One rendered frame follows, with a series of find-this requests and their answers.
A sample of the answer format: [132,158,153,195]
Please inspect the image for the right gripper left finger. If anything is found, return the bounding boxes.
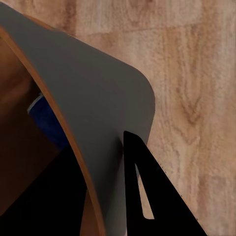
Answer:
[0,143,87,236]

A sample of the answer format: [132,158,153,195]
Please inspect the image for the trash can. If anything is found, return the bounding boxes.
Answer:
[0,1,156,236]

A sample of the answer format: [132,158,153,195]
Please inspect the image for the can of soda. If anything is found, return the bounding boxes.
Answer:
[28,93,69,151]

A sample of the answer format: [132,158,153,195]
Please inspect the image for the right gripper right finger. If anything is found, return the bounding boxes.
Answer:
[123,131,207,236]

